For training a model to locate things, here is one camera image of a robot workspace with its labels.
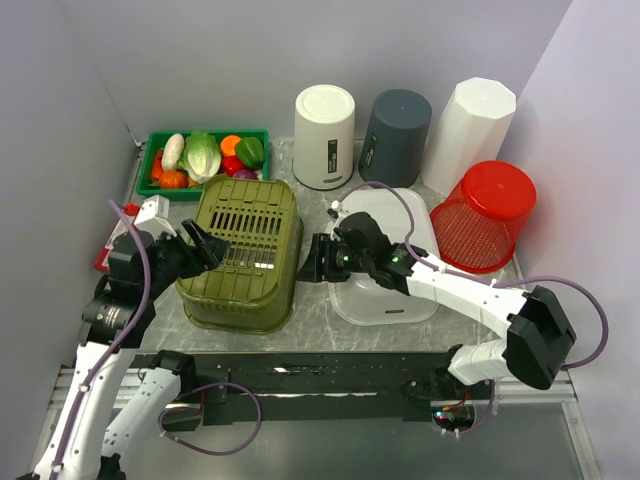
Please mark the red mesh basket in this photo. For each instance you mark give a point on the red mesh basket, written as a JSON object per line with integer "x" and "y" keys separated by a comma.
{"x": 479, "y": 223}

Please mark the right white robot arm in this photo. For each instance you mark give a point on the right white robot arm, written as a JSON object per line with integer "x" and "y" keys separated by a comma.
{"x": 534, "y": 335}

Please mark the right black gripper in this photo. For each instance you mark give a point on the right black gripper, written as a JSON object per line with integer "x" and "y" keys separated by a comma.
{"x": 322, "y": 246}

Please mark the olive green rectangular basket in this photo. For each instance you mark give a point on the olive green rectangular basket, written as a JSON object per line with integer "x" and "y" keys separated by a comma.
{"x": 252, "y": 289}

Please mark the red toy chili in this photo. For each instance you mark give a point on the red toy chili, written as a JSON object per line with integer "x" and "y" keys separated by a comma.
{"x": 157, "y": 169}

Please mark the red toy tomato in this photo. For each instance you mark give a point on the red toy tomato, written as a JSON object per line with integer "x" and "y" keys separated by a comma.
{"x": 230, "y": 165}

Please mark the large white faceted container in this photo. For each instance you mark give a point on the large white faceted container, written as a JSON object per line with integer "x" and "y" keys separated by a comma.
{"x": 471, "y": 128}

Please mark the white perforated rectangular basket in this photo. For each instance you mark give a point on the white perforated rectangular basket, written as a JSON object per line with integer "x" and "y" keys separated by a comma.
{"x": 360, "y": 300}

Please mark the white toy radish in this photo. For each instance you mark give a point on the white toy radish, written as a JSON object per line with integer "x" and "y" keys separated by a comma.
{"x": 172, "y": 152}

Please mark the dark grey round bucket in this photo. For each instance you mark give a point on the dark grey round bucket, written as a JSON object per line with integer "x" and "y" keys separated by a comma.
{"x": 395, "y": 138}

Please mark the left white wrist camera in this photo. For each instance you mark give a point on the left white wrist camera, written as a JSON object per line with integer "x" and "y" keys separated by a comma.
{"x": 153, "y": 217}

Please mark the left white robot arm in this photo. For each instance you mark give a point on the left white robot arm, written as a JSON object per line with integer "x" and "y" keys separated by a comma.
{"x": 89, "y": 441}

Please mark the green plastic tray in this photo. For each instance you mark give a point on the green plastic tray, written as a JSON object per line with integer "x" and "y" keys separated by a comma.
{"x": 145, "y": 186}

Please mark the toy napa cabbage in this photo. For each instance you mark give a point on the toy napa cabbage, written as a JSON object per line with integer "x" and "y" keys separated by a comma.
{"x": 201, "y": 157}

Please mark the orange toy pumpkin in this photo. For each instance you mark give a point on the orange toy pumpkin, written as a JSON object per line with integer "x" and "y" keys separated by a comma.
{"x": 173, "y": 180}

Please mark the red rectangular box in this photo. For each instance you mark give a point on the red rectangular box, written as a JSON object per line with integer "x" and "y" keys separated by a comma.
{"x": 130, "y": 212}

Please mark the white round bucket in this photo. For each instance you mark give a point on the white round bucket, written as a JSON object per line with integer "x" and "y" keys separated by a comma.
{"x": 324, "y": 127}

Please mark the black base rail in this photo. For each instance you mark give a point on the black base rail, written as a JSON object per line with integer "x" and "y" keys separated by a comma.
{"x": 338, "y": 386}

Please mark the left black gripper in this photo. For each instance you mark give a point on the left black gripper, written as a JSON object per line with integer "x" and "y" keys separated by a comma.
{"x": 214, "y": 248}

